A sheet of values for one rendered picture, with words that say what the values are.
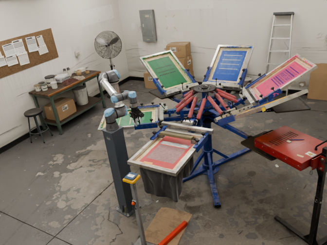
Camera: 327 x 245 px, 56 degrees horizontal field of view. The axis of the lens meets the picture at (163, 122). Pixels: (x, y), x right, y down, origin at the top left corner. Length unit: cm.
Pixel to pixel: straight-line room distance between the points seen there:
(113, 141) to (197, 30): 469
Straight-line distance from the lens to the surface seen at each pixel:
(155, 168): 310
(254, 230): 384
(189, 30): 769
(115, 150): 355
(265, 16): 705
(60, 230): 423
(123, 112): 347
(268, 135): 336
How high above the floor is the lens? 275
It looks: 26 degrees down
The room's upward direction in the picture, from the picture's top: 7 degrees counter-clockwise
